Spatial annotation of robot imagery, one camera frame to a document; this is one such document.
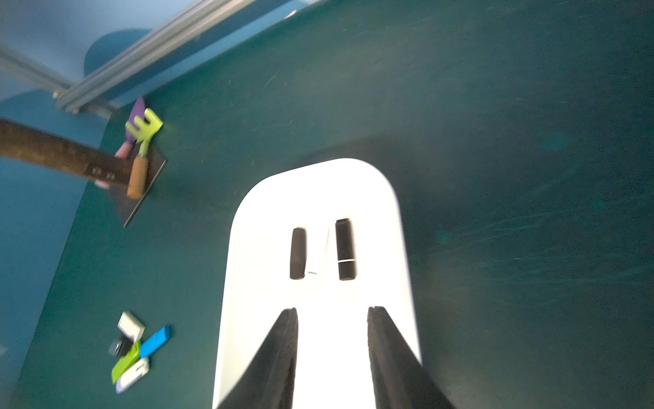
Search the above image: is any white storage box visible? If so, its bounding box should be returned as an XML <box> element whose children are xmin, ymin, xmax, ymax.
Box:
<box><xmin>213</xmin><ymin>158</ymin><xmax>420</xmax><ymax>408</ymax></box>

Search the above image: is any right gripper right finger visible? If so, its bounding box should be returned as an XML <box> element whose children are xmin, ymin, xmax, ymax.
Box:
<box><xmin>367</xmin><ymin>307</ymin><xmax>454</xmax><ymax>409</ymax></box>

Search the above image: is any pink toy shovel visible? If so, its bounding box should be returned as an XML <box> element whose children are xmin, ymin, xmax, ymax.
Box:
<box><xmin>95</xmin><ymin>96</ymin><xmax>146</xmax><ymax>190</ymax></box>

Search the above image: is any black swivel usb drive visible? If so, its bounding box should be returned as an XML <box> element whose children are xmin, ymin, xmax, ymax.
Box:
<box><xmin>108</xmin><ymin>336</ymin><xmax>134</xmax><ymax>358</ymax></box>

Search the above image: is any blue usb drive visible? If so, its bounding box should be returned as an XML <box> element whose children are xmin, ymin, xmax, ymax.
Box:
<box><xmin>140</xmin><ymin>325</ymin><xmax>171</xmax><ymax>359</ymax></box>

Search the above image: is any matte black usb drive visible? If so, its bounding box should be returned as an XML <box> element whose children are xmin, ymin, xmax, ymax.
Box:
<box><xmin>290</xmin><ymin>228</ymin><xmax>308</xmax><ymax>281</ymax></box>

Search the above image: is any green toy rake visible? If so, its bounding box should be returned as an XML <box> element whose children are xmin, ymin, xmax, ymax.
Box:
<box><xmin>125</xmin><ymin>108</ymin><xmax>164</xmax><ymax>199</ymax></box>

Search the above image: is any black white usb drive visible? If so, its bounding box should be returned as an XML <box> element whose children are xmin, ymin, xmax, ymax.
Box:
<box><xmin>335</xmin><ymin>218</ymin><xmax>357</xmax><ymax>281</ymax></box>

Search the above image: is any green usb drive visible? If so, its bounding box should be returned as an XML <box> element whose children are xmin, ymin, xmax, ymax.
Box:
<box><xmin>111</xmin><ymin>341</ymin><xmax>141</xmax><ymax>384</ymax></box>

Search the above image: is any pink cherry blossom tree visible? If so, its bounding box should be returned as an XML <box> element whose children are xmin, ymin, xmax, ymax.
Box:
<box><xmin>1</xmin><ymin>119</ymin><xmax>132</xmax><ymax>187</ymax></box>

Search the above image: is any aluminium frame bar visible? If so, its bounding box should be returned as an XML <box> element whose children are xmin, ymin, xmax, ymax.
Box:
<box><xmin>56</xmin><ymin>0</ymin><xmax>253</xmax><ymax>113</ymax></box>

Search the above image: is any white capsule usb drive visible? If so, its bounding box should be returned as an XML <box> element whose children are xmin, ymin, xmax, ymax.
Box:
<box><xmin>115</xmin><ymin>358</ymin><xmax>150</xmax><ymax>394</ymax></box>

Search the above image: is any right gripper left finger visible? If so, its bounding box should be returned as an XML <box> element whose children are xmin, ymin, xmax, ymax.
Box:
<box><xmin>219</xmin><ymin>308</ymin><xmax>299</xmax><ymax>408</ymax></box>

